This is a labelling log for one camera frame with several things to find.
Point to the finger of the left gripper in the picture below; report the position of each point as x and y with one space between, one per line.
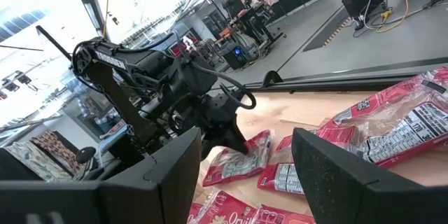
210 148
238 140

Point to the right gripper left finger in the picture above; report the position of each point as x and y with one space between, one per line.
140 199

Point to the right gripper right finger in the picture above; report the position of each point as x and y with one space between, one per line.
350 196

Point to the red popcorn bag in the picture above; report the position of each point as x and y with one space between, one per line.
234 164
280 217
385 119
227 210
280 178

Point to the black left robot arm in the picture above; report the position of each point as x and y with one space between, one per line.
112 61

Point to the black computer tower blue light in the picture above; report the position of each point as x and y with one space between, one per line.
234 59

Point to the black clamp on table edge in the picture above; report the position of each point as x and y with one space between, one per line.
273 78

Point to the black round knob on stem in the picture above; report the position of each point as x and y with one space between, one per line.
85 154

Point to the brown patterned cloth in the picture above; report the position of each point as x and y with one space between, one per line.
57 150

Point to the black work desk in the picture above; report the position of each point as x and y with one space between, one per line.
257 21

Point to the pale patterned cloth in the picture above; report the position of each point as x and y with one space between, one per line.
31 162

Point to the black floor mat striped edge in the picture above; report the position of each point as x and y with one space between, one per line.
322 35

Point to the black ceiling spotlight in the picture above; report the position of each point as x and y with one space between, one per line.
24 78
8 85

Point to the black metal rod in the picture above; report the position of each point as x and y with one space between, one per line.
52 41

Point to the yellow plug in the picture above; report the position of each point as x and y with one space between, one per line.
385 14

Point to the dark window frame post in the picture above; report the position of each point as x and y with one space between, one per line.
91 3

